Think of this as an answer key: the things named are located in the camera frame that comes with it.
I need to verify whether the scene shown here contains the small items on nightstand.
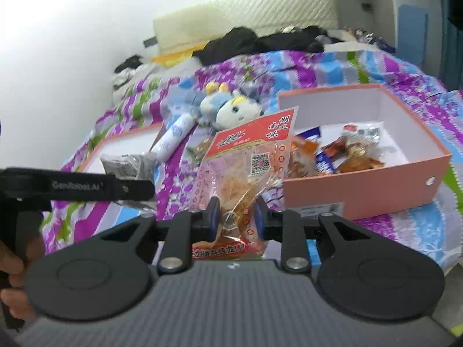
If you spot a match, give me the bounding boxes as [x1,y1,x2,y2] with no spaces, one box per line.
[343,27,396,53]

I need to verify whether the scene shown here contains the silver red-label snack packet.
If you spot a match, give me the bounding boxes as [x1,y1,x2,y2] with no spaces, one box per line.
[341,123,381,146]

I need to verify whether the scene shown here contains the clear red-print snack packet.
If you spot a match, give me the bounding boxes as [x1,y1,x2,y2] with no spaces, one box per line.
[190,106,300,261]

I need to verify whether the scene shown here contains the purple floral blanket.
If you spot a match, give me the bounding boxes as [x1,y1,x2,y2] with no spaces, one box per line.
[40,48,463,269]

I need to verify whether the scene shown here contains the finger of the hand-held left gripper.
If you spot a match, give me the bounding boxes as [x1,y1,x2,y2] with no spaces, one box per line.
[117,180,156,202]

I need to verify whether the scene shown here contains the grey clear snack packet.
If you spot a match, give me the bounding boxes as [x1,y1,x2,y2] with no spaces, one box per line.
[100,151,157,211]

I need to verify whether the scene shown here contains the black clothing pile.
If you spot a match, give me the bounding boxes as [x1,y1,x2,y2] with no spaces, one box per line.
[191,25,345,67]

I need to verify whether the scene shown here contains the dark blue snack packet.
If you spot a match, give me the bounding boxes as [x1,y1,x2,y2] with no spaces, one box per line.
[294,128,323,140]

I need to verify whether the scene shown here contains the pink box lid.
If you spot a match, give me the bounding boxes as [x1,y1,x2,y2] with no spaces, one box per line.
[77,122,164,175]

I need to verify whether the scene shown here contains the cream quilted headboard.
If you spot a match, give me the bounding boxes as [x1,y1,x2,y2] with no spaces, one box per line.
[152,0,339,50]

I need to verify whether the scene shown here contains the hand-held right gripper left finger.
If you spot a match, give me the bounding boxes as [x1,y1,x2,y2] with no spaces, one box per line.
[99,197,221,274]

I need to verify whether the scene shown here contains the yellow flat item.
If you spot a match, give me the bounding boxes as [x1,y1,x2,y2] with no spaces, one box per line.
[151,46,204,67]

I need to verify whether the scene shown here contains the blue padded board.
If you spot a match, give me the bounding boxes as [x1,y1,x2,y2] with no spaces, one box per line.
[396,4,429,70]

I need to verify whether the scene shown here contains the blue white plush toy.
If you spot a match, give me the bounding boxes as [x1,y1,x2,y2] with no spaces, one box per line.
[199,82,263,130]

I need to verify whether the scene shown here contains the black and white clothes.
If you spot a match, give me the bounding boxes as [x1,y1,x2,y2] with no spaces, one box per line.
[111,54,153,92]

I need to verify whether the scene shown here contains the dark blue curtain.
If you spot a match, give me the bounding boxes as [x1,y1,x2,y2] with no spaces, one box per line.
[439,0,463,92]

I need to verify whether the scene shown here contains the red gold snack packet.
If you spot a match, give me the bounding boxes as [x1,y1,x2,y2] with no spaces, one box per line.
[337,147,385,175]

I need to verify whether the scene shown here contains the white spray bottle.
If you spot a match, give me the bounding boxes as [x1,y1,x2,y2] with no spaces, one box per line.
[150,113,196,162]

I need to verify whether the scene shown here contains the light blue plastic bag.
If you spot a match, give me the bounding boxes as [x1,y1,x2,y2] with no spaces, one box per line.
[158,86,204,124]

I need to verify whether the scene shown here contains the gold brown snack packet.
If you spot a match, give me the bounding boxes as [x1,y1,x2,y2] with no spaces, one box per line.
[186,140,213,164]

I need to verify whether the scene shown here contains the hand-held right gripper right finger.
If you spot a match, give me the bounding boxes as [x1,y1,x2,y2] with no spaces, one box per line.
[253,196,371,273]

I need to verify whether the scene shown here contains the pink cardboard box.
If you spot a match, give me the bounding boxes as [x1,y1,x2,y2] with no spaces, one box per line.
[278,83,453,222]

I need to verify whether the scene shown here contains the orange snack packet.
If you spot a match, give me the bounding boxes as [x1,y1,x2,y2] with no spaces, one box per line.
[289,135,319,178]

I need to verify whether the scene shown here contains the person's left hand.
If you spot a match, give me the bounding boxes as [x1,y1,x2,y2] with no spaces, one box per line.
[0,238,47,321]

